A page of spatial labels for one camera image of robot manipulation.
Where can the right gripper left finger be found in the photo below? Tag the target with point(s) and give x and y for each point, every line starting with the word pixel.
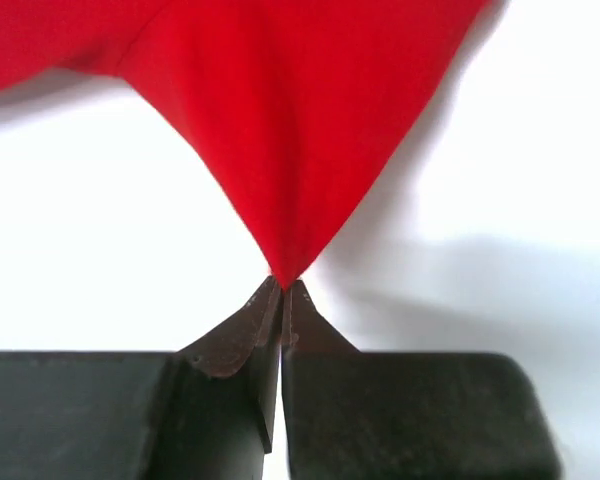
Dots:
pixel 204 412

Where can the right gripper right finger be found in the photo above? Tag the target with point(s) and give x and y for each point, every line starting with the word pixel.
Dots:
pixel 352 414

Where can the red t shirt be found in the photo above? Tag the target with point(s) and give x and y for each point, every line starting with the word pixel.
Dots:
pixel 294 106

